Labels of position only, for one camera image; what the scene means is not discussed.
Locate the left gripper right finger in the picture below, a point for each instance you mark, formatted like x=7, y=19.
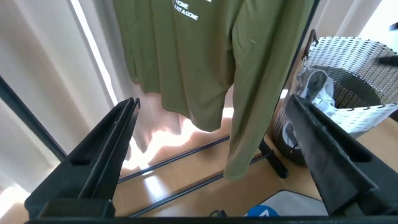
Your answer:
x=342, y=168

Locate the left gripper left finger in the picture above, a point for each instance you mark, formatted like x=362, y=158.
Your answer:
x=81, y=180

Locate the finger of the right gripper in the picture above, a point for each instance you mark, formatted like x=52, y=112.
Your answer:
x=390, y=60
x=395, y=26

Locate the pale grey shorts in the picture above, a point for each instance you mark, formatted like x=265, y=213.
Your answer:
x=323, y=90

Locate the green shirt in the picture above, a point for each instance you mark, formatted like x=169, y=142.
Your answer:
x=192, y=62

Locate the white laundry basket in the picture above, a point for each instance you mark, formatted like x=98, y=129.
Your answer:
x=357, y=53

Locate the black clothes rack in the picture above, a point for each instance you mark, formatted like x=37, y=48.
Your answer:
x=31, y=118

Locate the beige curtain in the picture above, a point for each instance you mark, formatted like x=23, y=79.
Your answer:
x=46, y=62

